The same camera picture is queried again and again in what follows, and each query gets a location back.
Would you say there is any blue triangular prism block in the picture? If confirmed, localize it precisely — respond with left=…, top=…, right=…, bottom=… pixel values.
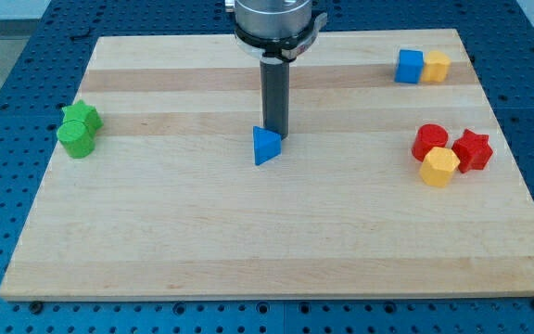
left=253, top=126, right=282, bottom=165

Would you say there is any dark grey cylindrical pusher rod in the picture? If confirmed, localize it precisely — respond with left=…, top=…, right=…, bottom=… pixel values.
left=260, top=62, right=289, bottom=139

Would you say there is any blue perforated metal table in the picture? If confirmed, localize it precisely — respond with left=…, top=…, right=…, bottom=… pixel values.
left=0, top=0, right=534, bottom=333

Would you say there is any yellow heart-shaped block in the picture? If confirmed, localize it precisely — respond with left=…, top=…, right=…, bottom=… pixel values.
left=420, top=50, right=451, bottom=83

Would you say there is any yellow hexagon block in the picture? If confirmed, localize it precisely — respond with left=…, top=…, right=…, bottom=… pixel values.
left=419, top=147, right=460, bottom=187

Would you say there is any red cylinder block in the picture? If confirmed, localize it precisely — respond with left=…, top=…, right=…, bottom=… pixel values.
left=412, top=123, right=449, bottom=161

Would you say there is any red star block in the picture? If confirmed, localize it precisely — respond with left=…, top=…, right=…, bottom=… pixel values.
left=451, top=129, right=493, bottom=173

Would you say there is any blue cube block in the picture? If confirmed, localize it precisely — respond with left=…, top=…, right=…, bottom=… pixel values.
left=394, top=49, right=424, bottom=84

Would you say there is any green cylinder block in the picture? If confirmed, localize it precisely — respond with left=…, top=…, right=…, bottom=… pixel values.
left=57, top=121, right=95, bottom=159

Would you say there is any green star block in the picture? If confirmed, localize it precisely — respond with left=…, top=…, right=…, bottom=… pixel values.
left=62, top=100, right=104, bottom=136

